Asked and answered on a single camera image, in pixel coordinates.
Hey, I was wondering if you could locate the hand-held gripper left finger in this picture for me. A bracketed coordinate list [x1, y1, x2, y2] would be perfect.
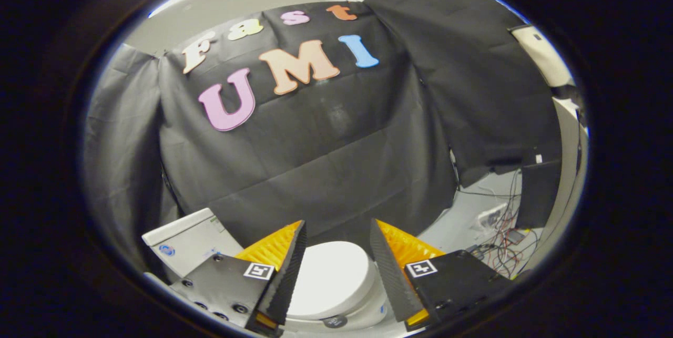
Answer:
[169, 220, 308, 336]

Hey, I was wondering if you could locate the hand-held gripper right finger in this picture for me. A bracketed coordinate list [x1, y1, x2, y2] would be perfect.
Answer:
[370, 218, 515, 333]

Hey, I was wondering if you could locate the white toilet lid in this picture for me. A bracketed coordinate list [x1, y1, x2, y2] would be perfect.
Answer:
[287, 241, 377, 328]

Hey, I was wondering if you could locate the white toilet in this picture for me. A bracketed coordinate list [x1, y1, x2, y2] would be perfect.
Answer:
[142, 208, 392, 331]

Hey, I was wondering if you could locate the black backdrop cloth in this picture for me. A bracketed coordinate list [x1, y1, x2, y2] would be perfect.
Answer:
[83, 0, 563, 275]

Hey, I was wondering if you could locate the black flat panel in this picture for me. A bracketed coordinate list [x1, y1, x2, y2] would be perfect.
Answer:
[517, 161, 562, 229]

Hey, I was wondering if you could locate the tangle of floor cables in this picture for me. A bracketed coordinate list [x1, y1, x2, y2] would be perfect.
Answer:
[455, 170, 539, 278]

